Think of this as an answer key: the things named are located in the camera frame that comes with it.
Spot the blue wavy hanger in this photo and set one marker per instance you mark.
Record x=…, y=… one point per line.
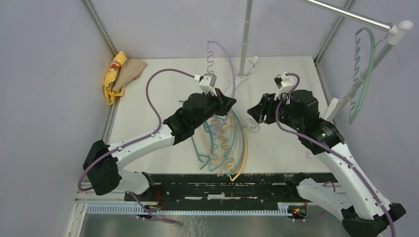
x=228, y=152
x=224, y=144

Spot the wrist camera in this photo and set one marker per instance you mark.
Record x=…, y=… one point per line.
x=284, y=84
x=207, y=83

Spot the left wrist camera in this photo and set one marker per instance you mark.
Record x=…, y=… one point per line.
x=207, y=83

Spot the peach plastic hanger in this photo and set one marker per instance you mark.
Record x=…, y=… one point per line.
x=208, y=141

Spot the orange wavy hanger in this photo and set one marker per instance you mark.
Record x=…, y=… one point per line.
x=226, y=132

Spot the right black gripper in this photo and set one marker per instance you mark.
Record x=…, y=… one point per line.
x=258, y=111

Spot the beige cloth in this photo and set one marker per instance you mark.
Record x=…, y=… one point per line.
x=130, y=70

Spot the yellow wavy hanger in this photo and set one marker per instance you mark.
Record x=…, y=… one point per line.
x=240, y=151

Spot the green wavy hanger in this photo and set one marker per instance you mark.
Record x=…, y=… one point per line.
x=361, y=81

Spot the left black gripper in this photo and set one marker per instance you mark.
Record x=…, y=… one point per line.
x=225, y=103

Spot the yellow patterned cloth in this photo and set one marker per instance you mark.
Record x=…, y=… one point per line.
x=111, y=78

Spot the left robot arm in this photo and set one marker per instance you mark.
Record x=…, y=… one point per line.
x=105, y=164

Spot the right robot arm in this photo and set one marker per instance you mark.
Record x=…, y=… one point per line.
x=362, y=209

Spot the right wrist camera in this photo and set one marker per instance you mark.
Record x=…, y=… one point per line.
x=284, y=84

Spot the white garment rack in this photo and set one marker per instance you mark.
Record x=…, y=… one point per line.
x=394, y=32

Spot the purple wavy hanger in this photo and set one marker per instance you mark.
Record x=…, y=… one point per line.
x=237, y=79

